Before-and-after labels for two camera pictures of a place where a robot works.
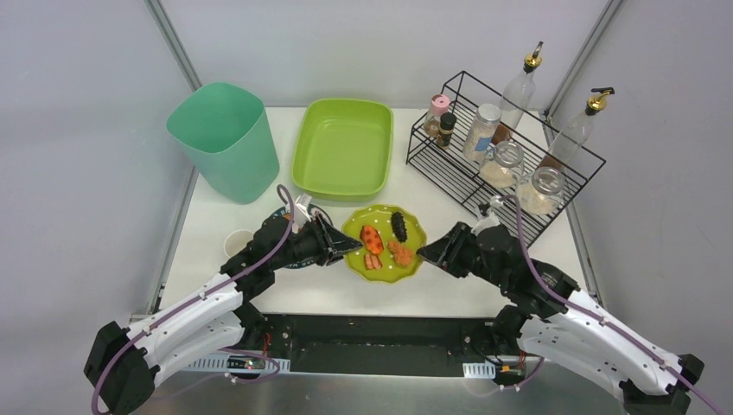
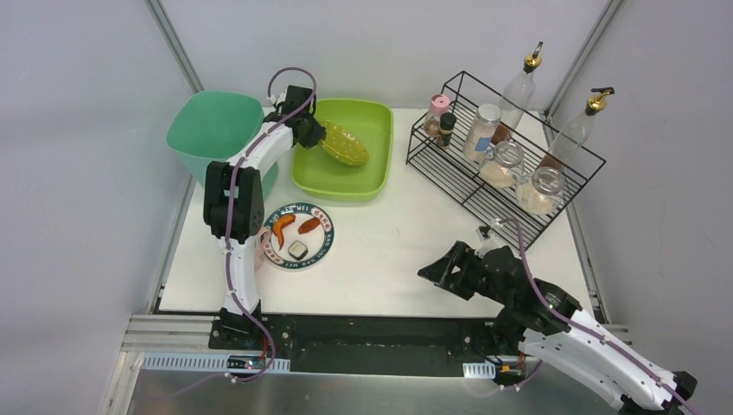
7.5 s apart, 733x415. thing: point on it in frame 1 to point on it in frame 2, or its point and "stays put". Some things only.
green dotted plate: (391, 237) to (342, 145)
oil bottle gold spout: (576, 132) stays put
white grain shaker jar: (481, 131) stays put
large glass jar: (541, 191) stays put
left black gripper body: (323, 242) to (310, 131)
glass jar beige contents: (503, 165) stays put
